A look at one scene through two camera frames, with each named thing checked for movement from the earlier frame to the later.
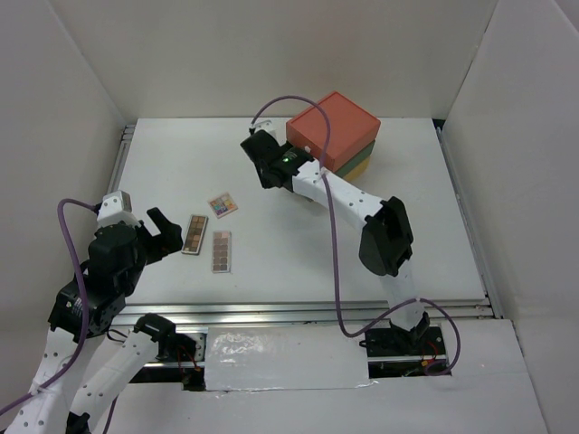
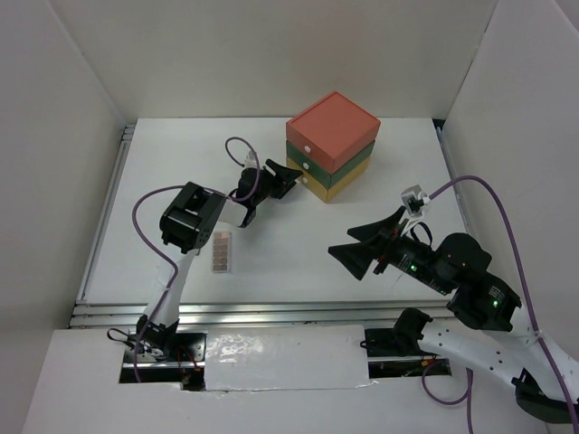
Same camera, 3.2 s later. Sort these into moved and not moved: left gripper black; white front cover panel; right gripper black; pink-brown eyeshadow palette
Moved: right gripper black; left gripper black
Not moved: pink-brown eyeshadow palette; white front cover panel
